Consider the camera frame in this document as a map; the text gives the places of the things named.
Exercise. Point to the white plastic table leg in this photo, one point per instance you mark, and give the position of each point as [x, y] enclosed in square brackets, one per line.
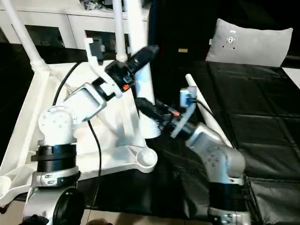
[23, 35]
[137, 23]
[119, 35]
[211, 117]

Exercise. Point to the white plastic table top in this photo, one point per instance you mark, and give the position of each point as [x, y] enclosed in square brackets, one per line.
[35, 105]

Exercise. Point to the grey cushion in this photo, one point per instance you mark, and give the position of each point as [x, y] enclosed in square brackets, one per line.
[250, 42]

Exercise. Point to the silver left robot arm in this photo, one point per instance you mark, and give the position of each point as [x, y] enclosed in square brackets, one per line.
[82, 100]

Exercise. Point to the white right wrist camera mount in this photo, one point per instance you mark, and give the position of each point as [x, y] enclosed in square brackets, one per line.
[187, 98]

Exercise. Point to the black work mat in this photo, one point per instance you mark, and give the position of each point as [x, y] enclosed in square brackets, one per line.
[257, 105]

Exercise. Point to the white flat board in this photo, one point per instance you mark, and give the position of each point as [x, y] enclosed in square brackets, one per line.
[293, 75]

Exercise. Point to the small yellow label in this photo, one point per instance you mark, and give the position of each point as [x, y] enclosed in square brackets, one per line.
[182, 50]

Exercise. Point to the white glass-door cabinet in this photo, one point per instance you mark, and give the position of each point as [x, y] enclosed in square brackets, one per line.
[58, 23]

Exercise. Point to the black clutter pile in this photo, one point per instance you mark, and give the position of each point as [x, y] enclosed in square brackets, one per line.
[91, 3]

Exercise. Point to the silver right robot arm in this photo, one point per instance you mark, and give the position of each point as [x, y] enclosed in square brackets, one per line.
[215, 152]

